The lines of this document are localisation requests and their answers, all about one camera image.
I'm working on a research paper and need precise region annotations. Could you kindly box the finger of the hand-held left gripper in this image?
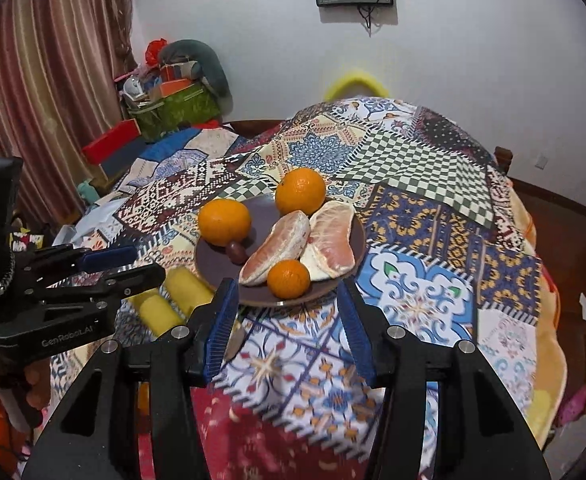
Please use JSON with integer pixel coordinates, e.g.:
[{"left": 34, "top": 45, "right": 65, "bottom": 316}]
[
  {"left": 19, "top": 245, "right": 140, "bottom": 282},
  {"left": 37, "top": 262, "right": 167, "bottom": 307}
]

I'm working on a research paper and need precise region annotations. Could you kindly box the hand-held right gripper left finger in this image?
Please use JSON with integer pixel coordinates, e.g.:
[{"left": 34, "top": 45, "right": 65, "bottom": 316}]
[{"left": 20, "top": 277, "right": 241, "bottom": 480}]

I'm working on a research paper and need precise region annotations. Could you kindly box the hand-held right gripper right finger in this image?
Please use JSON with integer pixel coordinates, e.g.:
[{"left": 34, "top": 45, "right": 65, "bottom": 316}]
[{"left": 335, "top": 279, "right": 554, "bottom": 480}]

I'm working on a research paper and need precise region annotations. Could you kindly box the yellow sugar cane piece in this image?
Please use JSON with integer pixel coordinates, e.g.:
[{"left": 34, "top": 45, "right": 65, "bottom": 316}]
[
  {"left": 165, "top": 267, "right": 216, "bottom": 318},
  {"left": 128, "top": 292, "right": 184, "bottom": 338}
]

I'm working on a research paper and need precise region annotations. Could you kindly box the dark purple plate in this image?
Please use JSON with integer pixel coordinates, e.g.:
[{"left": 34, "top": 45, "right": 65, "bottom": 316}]
[{"left": 194, "top": 195, "right": 367, "bottom": 308}]

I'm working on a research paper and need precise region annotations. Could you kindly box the small tangerine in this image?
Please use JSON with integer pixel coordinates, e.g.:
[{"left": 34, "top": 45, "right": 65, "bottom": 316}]
[{"left": 266, "top": 260, "right": 311, "bottom": 298}]

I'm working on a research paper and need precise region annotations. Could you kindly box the peeled pomelo segment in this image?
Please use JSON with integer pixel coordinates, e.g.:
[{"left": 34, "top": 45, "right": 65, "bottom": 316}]
[
  {"left": 299, "top": 201, "right": 356, "bottom": 281},
  {"left": 238, "top": 210, "right": 311, "bottom": 287}
]

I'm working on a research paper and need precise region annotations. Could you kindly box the large orange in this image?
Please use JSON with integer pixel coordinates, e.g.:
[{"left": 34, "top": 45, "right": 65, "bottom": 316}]
[
  {"left": 197, "top": 199, "right": 252, "bottom": 247},
  {"left": 275, "top": 167, "right": 327, "bottom": 216}
]

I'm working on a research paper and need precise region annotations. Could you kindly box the person's left hand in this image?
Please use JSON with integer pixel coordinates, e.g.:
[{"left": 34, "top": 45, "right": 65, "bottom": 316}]
[{"left": 0, "top": 357, "right": 52, "bottom": 413}]

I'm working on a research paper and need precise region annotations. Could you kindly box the light blue cloth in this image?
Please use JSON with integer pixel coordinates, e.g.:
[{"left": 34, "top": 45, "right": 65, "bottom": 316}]
[{"left": 53, "top": 222, "right": 104, "bottom": 248}]

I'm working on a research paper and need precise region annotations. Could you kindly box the teal cloth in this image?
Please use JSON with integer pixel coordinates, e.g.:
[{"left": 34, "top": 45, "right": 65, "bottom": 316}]
[{"left": 75, "top": 180, "right": 98, "bottom": 206}]

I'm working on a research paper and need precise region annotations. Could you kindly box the printed black white cloth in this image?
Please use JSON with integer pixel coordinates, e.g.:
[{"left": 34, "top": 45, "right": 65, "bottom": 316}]
[{"left": 10, "top": 230, "right": 46, "bottom": 253}]

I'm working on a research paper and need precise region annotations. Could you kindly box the red box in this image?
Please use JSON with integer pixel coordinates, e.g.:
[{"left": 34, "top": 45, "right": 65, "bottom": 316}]
[{"left": 82, "top": 120, "right": 141, "bottom": 165}]

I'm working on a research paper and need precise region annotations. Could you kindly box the patchwork printed blanket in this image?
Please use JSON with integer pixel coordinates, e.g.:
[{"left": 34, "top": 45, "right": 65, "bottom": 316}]
[{"left": 38, "top": 95, "right": 569, "bottom": 480}]

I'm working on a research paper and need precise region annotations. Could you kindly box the green storage box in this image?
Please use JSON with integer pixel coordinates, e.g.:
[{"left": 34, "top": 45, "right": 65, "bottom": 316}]
[{"left": 125, "top": 85, "right": 222, "bottom": 142}]

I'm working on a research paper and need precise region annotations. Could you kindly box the striped brown curtain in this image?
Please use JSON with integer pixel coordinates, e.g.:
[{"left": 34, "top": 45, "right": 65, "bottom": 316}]
[{"left": 0, "top": 0, "right": 138, "bottom": 221}]

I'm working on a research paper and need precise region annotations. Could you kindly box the orange box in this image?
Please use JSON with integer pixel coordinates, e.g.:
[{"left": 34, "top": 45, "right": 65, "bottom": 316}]
[{"left": 153, "top": 77, "right": 196, "bottom": 98}]

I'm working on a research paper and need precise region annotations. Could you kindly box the yellow fleece blanket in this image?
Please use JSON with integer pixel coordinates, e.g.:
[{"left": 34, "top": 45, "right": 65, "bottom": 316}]
[{"left": 513, "top": 180, "right": 570, "bottom": 441}]

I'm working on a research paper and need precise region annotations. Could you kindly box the red plastic bag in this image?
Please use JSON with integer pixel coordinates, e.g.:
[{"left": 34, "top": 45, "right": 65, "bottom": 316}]
[{"left": 145, "top": 37, "right": 170, "bottom": 63}]

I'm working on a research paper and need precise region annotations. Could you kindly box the grey pillow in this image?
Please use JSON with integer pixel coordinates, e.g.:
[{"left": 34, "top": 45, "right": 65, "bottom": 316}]
[{"left": 158, "top": 39, "right": 232, "bottom": 102}]

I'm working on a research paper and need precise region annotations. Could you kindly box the pink cloth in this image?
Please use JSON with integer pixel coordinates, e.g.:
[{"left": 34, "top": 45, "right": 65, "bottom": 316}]
[{"left": 558, "top": 385, "right": 586, "bottom": 427}]

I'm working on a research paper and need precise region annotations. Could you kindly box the yellow curved chair back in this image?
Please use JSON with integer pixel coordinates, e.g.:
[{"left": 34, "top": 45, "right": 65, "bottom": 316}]
[{"left": 324, "top": 72, "right": 390, "bottom": 102}]

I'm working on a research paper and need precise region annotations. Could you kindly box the black monitor cable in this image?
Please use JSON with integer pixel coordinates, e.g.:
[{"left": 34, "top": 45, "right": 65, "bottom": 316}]
[{"left": 358, "top": 5, "right": 380, "bottom": 36}]

